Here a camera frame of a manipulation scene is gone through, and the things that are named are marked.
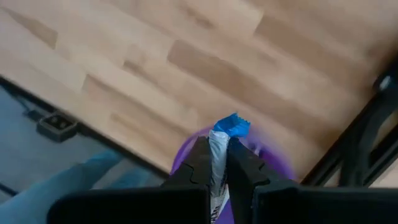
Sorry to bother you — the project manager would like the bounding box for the blue white chocolate bar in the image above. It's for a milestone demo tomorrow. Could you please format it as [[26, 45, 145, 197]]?
[[208, 112, 251, 224]]

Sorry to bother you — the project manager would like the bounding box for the black aluminium table frame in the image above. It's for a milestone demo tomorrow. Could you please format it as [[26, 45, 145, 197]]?
[[0, 58, 398, 189]]

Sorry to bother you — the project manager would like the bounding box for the purple plastic bowl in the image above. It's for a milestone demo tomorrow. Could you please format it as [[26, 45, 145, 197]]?
[[170, 123, 296, 224]]

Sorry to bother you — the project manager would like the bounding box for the small black camera box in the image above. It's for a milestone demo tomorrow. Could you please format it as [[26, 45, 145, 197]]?
[[36, 112, 78, 143]]

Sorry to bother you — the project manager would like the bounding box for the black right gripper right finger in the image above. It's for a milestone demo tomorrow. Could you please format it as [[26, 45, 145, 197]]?
[[226, 136, 299, 224]]

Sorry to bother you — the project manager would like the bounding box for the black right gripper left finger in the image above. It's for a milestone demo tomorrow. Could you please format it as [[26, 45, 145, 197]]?
[[160, 136, 214, 224]]

